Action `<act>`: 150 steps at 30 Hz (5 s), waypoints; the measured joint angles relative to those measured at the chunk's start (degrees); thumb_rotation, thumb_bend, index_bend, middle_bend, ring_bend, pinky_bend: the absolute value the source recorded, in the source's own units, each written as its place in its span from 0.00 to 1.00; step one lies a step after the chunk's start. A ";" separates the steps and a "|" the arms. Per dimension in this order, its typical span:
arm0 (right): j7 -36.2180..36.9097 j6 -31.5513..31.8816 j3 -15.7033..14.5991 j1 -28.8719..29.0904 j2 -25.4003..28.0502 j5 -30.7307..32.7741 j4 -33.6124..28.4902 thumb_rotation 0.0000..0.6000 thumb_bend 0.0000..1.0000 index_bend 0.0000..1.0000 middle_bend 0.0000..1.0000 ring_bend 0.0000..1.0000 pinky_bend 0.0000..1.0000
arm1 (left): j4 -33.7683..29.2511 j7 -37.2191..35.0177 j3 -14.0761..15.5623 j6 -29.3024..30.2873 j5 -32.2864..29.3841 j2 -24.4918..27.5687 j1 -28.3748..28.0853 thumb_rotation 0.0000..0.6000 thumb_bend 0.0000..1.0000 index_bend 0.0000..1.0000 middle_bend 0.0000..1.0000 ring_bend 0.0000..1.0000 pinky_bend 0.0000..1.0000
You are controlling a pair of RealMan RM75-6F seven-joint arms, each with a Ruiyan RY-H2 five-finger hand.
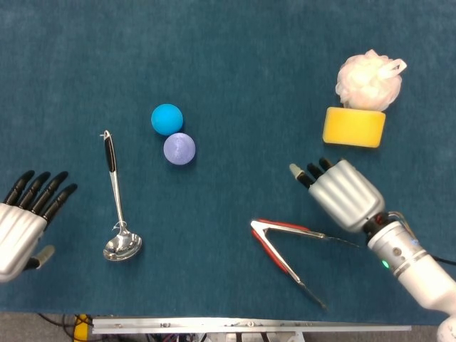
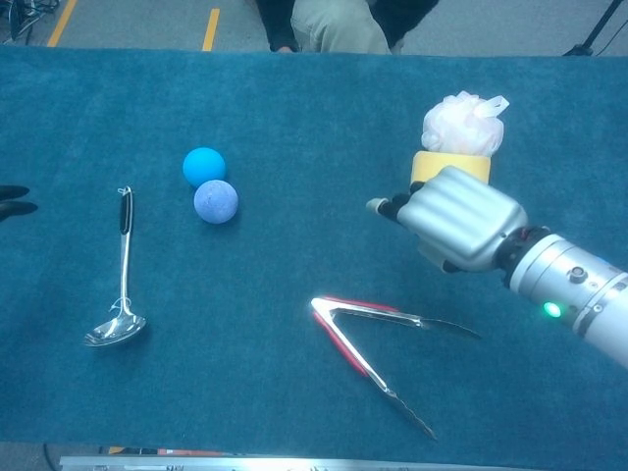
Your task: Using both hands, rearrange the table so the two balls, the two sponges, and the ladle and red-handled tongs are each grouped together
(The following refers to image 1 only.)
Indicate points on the aluminium rail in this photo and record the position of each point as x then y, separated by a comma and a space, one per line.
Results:
249, 325

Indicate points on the dark blue ball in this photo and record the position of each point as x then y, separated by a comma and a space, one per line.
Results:
179, 149

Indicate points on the light blue ball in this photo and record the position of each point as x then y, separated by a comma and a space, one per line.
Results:
167, 119

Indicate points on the teal carpet table mat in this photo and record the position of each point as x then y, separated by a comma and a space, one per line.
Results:
228, 71

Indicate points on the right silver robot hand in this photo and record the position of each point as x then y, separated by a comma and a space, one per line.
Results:
345, 196

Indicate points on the steel tongs red grips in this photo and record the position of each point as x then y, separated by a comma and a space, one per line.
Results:
270, 246

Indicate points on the yellow sponge block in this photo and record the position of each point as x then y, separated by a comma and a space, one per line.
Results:
354, 126

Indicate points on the white mesh bath pouf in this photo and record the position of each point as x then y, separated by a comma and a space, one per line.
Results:
368, 82

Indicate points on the yellow box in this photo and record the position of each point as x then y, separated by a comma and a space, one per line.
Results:
82, 329

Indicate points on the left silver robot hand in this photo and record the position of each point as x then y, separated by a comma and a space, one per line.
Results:
21, 228

